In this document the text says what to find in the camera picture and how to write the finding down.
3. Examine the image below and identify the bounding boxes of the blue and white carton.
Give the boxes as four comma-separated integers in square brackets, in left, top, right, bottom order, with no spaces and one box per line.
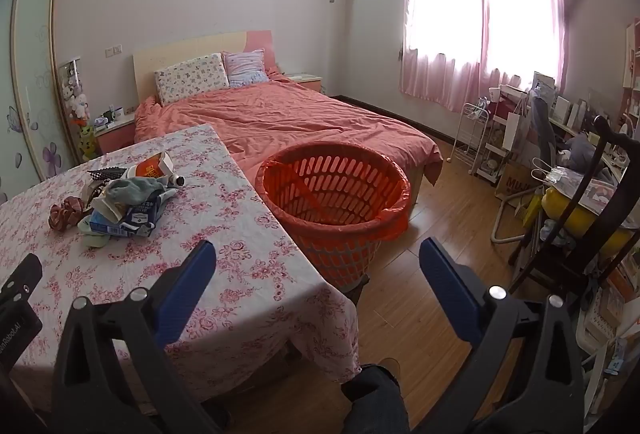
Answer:
[92,191,178,237]

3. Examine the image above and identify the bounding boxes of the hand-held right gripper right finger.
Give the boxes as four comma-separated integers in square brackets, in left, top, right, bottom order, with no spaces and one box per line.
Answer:
[415,236,586,434]

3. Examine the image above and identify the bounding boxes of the sliding-door wardrobe with flower print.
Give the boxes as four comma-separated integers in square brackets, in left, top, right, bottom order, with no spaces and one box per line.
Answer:
[0,0,76,205]

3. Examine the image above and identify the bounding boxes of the grey-green sock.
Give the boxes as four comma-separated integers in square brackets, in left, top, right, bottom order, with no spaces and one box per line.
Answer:
[102,176,168,210]

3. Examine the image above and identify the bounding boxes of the pale green sock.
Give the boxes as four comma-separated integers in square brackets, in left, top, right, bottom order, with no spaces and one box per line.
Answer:
[77,214,113,249]

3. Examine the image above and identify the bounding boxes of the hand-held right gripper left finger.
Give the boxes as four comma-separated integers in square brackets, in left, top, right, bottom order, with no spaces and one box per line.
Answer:
[50,239,221,434]

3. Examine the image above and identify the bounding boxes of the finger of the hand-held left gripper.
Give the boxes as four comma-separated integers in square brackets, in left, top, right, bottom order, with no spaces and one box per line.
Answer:
[0,253,43,315]

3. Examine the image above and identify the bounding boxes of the person's leg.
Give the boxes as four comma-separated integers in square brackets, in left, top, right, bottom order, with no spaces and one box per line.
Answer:
[341,356,406,434]

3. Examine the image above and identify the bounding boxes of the dark wooden chair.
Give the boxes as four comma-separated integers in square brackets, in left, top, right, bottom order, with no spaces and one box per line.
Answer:
[507,115,640,312]

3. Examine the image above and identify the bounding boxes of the white and orange snack wrapper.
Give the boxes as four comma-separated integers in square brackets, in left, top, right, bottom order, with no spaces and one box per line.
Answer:
[127,151,175,180]

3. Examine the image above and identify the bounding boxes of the beige and pink headboard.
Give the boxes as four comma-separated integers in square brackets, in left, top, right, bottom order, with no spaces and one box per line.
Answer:
[132,30,281,102]

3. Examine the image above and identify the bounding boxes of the brown paper bag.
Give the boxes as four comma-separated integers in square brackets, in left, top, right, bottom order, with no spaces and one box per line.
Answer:
[495,161,538,207]

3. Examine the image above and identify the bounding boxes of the white paper bag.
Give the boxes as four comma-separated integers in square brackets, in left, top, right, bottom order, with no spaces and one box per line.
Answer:
[502,111,531,152]

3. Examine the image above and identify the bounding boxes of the plush toy display tube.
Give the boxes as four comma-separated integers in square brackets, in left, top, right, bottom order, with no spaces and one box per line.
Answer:
[59,56,96,160]

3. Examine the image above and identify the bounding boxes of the white wire rack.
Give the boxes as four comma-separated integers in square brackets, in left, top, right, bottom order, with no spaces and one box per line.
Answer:
[454,101,493,175]

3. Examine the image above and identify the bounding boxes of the yellow bag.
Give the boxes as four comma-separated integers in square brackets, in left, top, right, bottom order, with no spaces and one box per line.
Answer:
[542,186,633,255]

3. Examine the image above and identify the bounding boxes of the orange plastic laundry basket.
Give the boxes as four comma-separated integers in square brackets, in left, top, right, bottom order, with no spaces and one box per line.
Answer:
[255,141,413,290]

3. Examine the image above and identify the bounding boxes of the pink floral tablecloth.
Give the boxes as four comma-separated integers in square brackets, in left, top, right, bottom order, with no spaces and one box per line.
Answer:
[0,123,362,407]

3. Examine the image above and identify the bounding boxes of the pink nightstand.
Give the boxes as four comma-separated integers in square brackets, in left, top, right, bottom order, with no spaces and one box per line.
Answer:
[95,111,137,155]
[287,74,323,96]

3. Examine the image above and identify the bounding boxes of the black mesh pouch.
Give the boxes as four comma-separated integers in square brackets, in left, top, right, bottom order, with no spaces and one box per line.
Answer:
[87,168,128,182]

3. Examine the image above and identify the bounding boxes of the bed with salmon cover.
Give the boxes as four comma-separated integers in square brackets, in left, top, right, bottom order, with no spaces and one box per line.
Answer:
[134,81,443,187]

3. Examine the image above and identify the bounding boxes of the brown hair scrunchie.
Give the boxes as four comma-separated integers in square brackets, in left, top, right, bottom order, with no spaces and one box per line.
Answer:
[49,198,86,232]

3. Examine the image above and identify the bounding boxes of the floral print pillow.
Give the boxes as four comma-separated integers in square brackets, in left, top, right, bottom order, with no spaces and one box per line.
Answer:
[154,53,230,105]

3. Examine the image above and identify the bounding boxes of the pink striped pillow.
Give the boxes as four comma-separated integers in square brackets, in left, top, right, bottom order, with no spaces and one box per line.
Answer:
[222,49,271,89]

